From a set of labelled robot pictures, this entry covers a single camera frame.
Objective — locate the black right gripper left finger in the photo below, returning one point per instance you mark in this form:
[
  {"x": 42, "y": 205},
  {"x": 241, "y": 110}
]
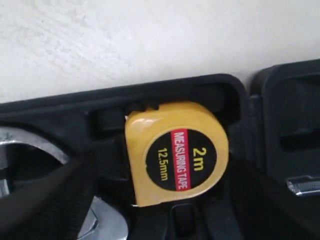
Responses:
[{"x": 53, "y": 208}]

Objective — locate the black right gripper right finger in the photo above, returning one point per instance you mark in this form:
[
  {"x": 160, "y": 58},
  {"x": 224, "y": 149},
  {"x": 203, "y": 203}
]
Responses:
[{"x": 266, "y": 210}]

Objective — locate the yellow measuring tape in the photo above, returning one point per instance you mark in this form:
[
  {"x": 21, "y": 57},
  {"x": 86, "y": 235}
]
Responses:
[{"x": 175, "y": 152}]

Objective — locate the steel claw hammer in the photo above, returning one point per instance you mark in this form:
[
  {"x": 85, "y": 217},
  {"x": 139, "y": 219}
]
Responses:
[{"x": 103, "y": 222}]

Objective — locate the silver adjustable wrench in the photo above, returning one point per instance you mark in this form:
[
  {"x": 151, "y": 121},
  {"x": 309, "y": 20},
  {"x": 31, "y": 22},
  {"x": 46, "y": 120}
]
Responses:
[{"x": 25, "y": 158}]

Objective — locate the clear handle tester screwdriver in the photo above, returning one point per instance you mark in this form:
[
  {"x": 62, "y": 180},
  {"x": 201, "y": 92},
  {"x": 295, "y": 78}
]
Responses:
[{"x": 304, "y": 186}]

